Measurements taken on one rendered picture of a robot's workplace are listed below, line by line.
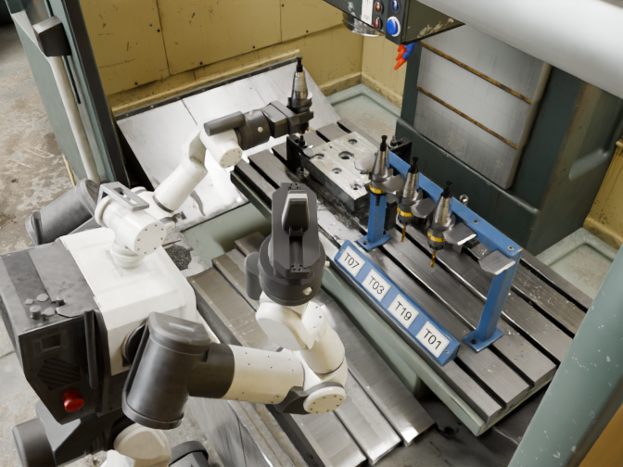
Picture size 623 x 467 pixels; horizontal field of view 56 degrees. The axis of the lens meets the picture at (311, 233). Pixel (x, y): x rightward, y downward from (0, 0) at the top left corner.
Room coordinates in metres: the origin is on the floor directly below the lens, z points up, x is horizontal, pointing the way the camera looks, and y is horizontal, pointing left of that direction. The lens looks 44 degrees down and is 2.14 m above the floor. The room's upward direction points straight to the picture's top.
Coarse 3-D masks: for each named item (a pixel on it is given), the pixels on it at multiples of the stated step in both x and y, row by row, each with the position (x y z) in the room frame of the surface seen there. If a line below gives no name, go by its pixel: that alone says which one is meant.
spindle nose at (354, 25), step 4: (344, 12) 1.42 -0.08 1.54; (344, 16) 1.42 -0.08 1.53; (348, 16) 1.41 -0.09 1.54; (344, 20) 1.43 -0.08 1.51; (348, 20) 1.40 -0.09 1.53; (352, 20) 1.39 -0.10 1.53; (356, 20) 1.38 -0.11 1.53; (344, 24) 1.43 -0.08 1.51; (348, 24) 1.41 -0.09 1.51; (352, 24) 1.39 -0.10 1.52; (356, 24) 1.38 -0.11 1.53; (360, 24) 1.38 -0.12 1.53; (364, 24) 1.37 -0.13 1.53; (348, 28) 1.41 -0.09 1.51; (352, 28) 1.39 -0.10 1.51; (356, 28) 1.38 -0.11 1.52; (360, 28) 1.38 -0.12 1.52; (364, 28) 1.37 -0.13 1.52; (368, 28) 1.37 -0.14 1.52; (372, 28) 1.37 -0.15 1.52; (356, 32) 1.39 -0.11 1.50; (360, 32) 1.38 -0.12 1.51; (364, 32) 1.37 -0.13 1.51; (368, 32) 1.37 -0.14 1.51; (372, 32) 1.37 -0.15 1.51; (376, 32) 1.37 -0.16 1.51; (380, 32) 1.37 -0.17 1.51
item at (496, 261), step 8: (488, 256) 0.90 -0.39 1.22; (496, 256) 0.90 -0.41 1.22; (504, 256) 0.90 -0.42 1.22; (480, 264) 0.87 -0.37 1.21; (488, 264) 0.87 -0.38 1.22; (496, 264) 0.87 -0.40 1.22; (504, 264) 0.87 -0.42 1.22; (512, 264) 0.87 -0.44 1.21; (488, 272) 0.85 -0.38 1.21; (496, 272) 0.85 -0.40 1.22
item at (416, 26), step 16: (336, 0) 1.24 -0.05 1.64; (352, 0) 1.19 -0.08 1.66; (384, 0) 1.12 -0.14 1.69; (416, 0) 1.07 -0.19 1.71; (352, 16) 1.20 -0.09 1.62; (384, 16) 1.11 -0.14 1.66; (416, 16) 1.08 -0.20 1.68; (432, 16) 1.10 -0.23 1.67; (448, 16) 1.13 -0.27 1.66; (384, 32) 1.11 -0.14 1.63; (416, 32) 1.08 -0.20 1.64; (432, 32) 1.11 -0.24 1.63
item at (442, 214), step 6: (444, 198) 1.00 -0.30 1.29; (450, 198) 1.00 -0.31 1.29; (438, 204) 1.01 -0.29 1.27; (444, 204) 1.00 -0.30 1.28; (450, 204) 1.00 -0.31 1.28; (438, 210) 1.00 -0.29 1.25; (444, 210) 1.00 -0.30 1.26; (450, 210) 1.00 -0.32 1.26; (432, 216) 1.02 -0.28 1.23; (438, 216) 1.00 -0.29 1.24; (444, 216) 0.99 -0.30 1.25; (450, 216) 1.00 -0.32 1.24; (438, 222) 1.00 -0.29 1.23; (444, 222) 0.99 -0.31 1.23
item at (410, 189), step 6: (408, 174) 1.10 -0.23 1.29; (414, 174) 1.09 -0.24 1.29; (408, 180) 1.09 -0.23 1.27; (414, 180) 1.09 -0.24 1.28; (402, 186) 1.10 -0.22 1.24; (408, 186) 1.09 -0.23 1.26; (414, 186) 1.09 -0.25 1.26; (402, 192) 1.10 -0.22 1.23; (408, 192) 1.09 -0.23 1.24; (414, 192) 1.09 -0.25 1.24
